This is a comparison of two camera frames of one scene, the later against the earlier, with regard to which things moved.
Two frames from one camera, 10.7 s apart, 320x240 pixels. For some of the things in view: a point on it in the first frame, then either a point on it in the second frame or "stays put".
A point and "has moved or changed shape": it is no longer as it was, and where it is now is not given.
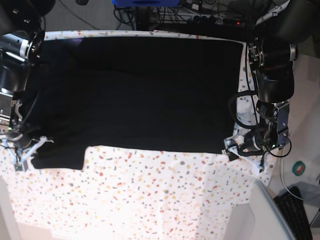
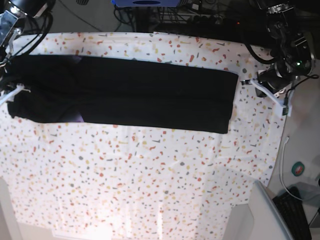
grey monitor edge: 270,223 stays put
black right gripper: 250,146 -> 276,78
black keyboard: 292,210 stays put
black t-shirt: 177,94 has moved or changed shape
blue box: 147,3 stays put
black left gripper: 12,137 -> 7,83
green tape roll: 298,168 stays put
